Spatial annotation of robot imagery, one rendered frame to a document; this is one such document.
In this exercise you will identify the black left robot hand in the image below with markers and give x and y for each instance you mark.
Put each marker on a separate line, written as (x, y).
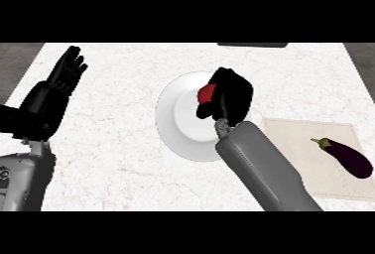
(42, 105)

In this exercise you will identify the beige placemat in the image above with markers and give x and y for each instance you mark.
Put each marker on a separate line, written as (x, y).
(318, 158)

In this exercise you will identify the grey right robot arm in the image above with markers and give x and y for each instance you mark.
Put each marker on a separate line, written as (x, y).
(263, 165)

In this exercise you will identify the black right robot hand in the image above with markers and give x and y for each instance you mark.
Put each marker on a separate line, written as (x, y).
(234, 96)

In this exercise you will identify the white round plate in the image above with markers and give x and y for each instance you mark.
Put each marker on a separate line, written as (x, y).
(188, 122)

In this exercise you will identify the red tomato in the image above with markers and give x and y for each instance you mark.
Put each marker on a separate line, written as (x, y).
(205, 93)

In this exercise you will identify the purple eggplant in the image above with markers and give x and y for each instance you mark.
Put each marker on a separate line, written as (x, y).
(347, 157)

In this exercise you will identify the dark grey flat object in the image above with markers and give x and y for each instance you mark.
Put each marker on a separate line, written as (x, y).
(253, 44)

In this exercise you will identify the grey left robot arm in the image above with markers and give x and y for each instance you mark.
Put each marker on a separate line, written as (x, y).
(22, 178)

